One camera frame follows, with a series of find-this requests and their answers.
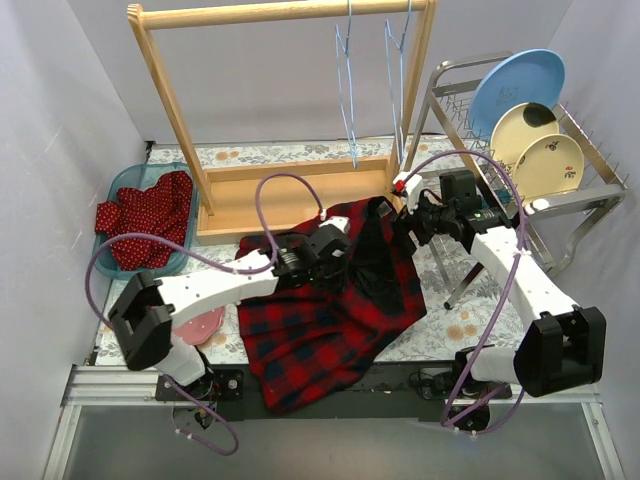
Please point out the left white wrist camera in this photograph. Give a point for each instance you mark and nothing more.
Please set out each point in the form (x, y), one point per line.
(340, 222)

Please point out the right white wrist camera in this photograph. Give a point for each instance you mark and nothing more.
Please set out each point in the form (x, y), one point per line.
(408, 187)

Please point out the red polka dot cloth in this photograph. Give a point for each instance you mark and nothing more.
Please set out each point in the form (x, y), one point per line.
(161, 210)

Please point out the red plaid skirt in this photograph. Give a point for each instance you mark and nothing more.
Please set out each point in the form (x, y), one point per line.
(308, 332)

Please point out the cream plate black spot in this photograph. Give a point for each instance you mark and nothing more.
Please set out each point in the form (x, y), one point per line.
(518, 128)

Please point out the wooden clothes rack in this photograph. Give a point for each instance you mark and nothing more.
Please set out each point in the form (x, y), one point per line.
(266, 72)

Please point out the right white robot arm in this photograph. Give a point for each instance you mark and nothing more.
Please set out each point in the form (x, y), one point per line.
(563, 345)

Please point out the metal dish rack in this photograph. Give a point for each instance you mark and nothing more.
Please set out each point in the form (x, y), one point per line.
(449, 93)

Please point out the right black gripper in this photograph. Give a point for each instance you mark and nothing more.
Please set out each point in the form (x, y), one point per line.
(406, 220)

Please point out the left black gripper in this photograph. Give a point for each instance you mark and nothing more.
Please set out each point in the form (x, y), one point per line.
(341, 270)

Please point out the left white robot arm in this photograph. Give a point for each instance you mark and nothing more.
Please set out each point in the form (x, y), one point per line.
(149, 310)

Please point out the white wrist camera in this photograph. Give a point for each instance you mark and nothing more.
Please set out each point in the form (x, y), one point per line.
(340, 222)
(408, 187)

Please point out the cream plate floral print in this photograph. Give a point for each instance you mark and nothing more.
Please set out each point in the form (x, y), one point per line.
(553, 164)

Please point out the pink polka dot plate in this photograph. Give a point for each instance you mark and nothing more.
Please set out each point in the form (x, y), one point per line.
(199, 329)

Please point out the teal plastic basket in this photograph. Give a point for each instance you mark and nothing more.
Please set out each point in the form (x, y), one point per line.
(141, 177)

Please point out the blue plate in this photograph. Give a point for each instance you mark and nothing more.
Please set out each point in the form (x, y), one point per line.
(536, 75)

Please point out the blue wire hanger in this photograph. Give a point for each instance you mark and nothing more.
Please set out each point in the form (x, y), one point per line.
(394, 54)
(345, 84)

